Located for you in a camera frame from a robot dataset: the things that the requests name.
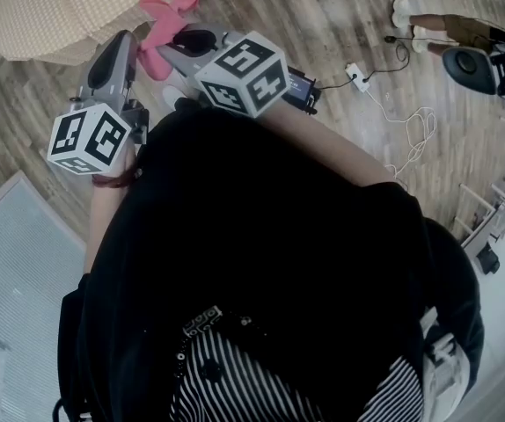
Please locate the person's black top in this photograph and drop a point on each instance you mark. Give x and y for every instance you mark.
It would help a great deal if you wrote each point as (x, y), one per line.
(257, 235)

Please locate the pink cloth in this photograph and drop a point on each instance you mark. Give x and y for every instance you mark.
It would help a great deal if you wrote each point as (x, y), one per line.
(164, 16)

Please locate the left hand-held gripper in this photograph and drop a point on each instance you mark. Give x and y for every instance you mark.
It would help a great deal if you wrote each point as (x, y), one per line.
(103, 89)

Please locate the small black box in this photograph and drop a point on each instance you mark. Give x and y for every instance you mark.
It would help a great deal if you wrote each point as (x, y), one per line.
(488, 258)

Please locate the white furniture frame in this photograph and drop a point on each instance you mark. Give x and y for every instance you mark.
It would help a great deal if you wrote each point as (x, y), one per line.
(499, 200)

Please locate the person's left forearm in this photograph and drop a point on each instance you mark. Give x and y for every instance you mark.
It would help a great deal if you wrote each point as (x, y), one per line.
(103, 218)

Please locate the person's striped shirt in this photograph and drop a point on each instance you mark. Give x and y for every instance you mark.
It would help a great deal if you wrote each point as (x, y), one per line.
(235, 389)

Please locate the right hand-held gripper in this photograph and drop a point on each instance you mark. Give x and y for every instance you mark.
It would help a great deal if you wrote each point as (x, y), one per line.
(235, 77)

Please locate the white ribbed panel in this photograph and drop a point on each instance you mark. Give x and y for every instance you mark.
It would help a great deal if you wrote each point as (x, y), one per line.
(19, 271)

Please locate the white power strip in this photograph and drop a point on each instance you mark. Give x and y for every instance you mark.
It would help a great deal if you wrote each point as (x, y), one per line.
(358, 77)

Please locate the light grey bag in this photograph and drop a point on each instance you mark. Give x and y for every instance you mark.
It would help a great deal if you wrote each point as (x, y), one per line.
(444, 363)

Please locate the person's right forearm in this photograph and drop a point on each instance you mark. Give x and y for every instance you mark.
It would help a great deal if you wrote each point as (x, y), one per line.
(323, 143)

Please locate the beige dotted fabric cover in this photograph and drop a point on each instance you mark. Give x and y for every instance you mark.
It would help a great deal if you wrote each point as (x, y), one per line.
(59, 11)

